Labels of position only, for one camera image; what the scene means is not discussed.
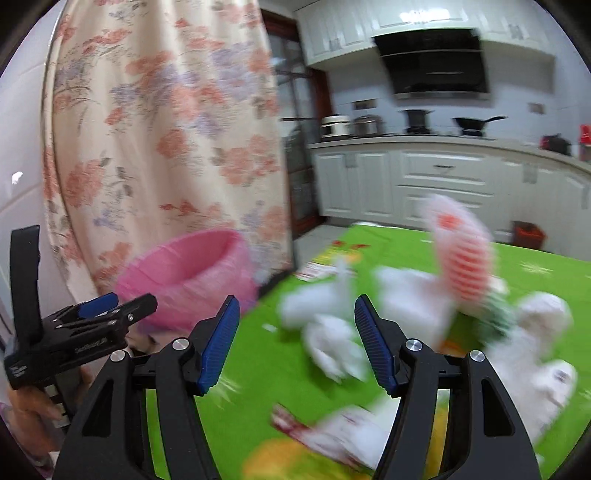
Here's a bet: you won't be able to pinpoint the green white woven cloth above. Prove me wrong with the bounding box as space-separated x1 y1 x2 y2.
476 291 516 345

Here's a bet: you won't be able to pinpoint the white plastic bag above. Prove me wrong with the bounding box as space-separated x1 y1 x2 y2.
510 292 573 361

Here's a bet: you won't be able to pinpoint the large white foam block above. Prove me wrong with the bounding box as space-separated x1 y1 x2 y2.
374 266 457 350

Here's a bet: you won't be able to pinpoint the small white tissue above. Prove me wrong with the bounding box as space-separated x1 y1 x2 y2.
301 315 369 383

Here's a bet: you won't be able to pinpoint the pink foam fruit net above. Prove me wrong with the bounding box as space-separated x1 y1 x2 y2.
421 194 494 305

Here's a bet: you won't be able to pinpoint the stepped white foam piece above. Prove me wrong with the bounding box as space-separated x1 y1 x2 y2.
277 256 353 330

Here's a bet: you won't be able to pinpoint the white paper cup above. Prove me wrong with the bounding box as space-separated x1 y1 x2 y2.
525 360 578 444

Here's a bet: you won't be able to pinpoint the pink lined trash bin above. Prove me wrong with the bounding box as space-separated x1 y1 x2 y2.
114 229 257 333

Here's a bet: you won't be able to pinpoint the person's left hand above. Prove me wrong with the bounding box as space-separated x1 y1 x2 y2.
7 386 62 458

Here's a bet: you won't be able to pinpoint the green cartoon tablecloth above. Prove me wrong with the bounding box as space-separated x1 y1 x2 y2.
197 244 590 479

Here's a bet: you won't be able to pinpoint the floral curtain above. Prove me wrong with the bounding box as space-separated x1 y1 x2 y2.
41 1 293 300

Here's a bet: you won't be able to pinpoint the red floor bin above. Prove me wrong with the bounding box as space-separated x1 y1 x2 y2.
511 221 546 250

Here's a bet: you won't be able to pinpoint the white lower cabinets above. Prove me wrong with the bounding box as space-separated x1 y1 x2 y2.
310 136 590 260

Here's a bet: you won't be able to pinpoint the white cabinets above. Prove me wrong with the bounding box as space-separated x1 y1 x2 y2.
310 136 590 260
294 0 555 70

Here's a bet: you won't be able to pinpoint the white rice cooker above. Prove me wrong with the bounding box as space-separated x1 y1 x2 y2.
320 115 353 141

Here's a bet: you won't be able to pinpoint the dark casserole pot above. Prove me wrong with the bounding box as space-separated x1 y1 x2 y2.
540 134 571 156

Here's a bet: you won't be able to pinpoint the black frying pan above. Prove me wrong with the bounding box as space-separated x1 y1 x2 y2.
454 115 507 138

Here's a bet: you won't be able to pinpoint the steel pressure cooker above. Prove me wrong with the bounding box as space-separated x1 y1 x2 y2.
353 114 385 138

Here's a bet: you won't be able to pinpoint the black stock pot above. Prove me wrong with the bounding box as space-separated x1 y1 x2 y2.
403 109 432 135

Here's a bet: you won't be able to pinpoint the white upper cabinets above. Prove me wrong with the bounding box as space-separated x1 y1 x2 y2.
294 0 555 70

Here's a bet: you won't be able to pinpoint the black range hood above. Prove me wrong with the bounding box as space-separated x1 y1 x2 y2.
373 28 490 99

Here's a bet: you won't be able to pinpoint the glass door wooden frame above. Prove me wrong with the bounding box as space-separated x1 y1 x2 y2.
262 7 332 238

